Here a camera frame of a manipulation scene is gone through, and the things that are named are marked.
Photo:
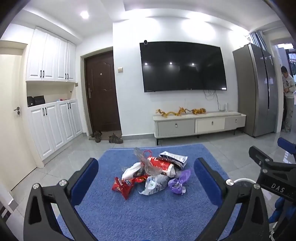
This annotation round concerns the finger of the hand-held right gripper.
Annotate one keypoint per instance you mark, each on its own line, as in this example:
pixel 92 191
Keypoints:
pixel 260 155
pixel 288 148

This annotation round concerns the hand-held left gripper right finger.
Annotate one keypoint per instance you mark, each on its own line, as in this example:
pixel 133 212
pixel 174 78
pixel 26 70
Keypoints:
pixel 207 182

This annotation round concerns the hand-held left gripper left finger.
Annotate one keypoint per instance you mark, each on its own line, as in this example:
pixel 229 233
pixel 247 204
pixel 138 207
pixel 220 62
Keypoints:
pixel 86 179

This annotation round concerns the purple wrapper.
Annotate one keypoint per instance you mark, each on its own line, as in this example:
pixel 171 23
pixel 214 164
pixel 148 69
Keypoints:
pixel 178 183

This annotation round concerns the small red candy packet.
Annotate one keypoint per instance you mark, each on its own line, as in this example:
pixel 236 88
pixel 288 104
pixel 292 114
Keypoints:
pixel 122 187

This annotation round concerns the silver black snack packet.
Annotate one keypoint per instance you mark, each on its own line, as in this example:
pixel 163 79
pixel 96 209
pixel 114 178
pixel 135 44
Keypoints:
pixel 175 158

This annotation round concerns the white plastic bag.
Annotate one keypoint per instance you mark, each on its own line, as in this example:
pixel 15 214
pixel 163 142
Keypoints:
pixel 131 170

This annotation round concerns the red and white snack bag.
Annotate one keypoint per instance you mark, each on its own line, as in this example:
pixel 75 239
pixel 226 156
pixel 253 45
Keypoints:
pixel 161 164

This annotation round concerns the white and blue wrapper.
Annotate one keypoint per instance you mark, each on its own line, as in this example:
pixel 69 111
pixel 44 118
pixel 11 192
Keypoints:
pixel 150 185

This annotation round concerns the clear plastic bag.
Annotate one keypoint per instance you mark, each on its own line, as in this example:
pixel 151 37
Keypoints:
pixel 138 154

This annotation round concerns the person's right hand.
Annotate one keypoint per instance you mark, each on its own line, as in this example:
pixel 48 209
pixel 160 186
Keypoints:
pixel 278 208

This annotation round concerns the brown hiking shoe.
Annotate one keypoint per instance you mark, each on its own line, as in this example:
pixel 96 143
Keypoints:
pixel 119 139
pixel 93 134
pixel 98 136
pixel 112 138

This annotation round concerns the white lower cabinet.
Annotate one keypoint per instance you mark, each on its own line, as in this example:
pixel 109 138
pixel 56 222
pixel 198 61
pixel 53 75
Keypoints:
pixel 55 129

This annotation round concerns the white cabinet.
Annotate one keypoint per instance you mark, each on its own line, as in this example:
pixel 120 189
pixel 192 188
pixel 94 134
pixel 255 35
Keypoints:
pixel 55 129
pixel 50 55

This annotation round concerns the white router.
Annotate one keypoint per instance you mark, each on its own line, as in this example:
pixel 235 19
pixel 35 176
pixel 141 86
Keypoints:
pixel 226 107

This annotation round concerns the grey refrigerator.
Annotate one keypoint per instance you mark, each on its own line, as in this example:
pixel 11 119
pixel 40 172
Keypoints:
pixel 252 92

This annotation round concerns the white and grey television stand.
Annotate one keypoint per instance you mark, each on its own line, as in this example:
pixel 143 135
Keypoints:
pixel 175 126

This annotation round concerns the blue shaggy rug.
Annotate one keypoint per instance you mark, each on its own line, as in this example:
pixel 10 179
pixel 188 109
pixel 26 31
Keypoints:
pixel 138 215

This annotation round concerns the short golden dragon ornament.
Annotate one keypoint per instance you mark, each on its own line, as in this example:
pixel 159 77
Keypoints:
pixel 198 111

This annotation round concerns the long golden dragon ornament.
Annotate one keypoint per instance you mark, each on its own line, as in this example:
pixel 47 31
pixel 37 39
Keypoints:
pixel 172 113

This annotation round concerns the white interior door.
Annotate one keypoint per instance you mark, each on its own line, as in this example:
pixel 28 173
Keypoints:
pixel 13 143

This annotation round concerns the brown entrance door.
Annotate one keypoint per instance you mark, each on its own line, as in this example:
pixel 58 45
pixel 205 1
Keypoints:
pixel 103 92

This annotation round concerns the black bag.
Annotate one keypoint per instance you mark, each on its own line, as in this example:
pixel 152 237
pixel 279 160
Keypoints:
pixel 30 101
pixel 39 100

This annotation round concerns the grey curtain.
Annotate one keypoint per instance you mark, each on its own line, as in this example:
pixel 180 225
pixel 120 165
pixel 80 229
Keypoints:
pixel 256 39

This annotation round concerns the white upper cabinet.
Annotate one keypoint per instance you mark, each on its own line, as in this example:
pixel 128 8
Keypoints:
pixel 50 55

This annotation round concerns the recessed ceiling light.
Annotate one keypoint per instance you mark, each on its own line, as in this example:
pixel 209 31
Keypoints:
pixel 84 14

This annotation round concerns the beige light switch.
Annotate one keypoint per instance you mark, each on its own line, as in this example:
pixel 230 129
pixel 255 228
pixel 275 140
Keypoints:
pixel 120 69

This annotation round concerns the black wall television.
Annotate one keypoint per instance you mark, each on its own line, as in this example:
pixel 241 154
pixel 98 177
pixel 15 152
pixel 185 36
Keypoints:
pixel 182 67

